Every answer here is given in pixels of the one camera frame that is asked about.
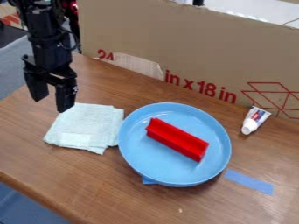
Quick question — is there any blue plate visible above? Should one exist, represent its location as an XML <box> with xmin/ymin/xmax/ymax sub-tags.
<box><xmin>119</xmin><ymin>102</ymin><xmax>232</xmax><ymax>187</ymax></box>

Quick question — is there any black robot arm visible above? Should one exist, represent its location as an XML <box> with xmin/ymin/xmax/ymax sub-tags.
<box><xmin>15</xmin><ymin>0</ymin><xmax>79</xmax><ymax>113</ymax></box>

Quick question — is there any blue tape strip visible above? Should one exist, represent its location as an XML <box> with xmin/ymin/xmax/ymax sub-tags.
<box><xmin>225</xmin><ymin>169</ymin><xmax>276</xmax><ymax>195</ymax></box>

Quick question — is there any light blue folded cloth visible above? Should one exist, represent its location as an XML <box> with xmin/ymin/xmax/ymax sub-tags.
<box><xmin>43</xmin><ymin>103</ymin><xmax>125</xmax><ymax>155</ymax></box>

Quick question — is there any blue tape under plate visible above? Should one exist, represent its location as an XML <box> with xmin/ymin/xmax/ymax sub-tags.
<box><xmin>142</xmin><ymin>176</ymin><xmax>159</xmax><ymax>185</ymax></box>

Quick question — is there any white toothpaste tube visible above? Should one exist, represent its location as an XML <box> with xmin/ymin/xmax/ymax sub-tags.
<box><xmin>241</xmin><ymin>106</ymin><xmax>272</xmax><ymax>135</ymax></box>

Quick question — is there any black computer with lights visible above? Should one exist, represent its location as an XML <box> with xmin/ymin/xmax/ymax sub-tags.
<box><xmin>7</xmin><ymin>0</ymin><xmax>81</xmax><ymax>50</ymax></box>

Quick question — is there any cardboard box wall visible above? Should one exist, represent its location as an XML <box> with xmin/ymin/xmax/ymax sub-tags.
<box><xmin>78</xmin><ymin>0</ymin><xmax>299</xmax><ymax>122</ymax></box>

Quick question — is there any red plastic block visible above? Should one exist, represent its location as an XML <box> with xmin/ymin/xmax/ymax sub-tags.
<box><xmin>146</xmin><ymin>118</ymin><xmax>210</xmax><ymax>162</ymax></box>

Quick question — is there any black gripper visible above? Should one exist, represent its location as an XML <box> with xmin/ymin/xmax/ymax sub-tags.
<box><xmin>22</xmin><ymin>34</ymin><xmax>79</xmax><ymax>113</ymax></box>

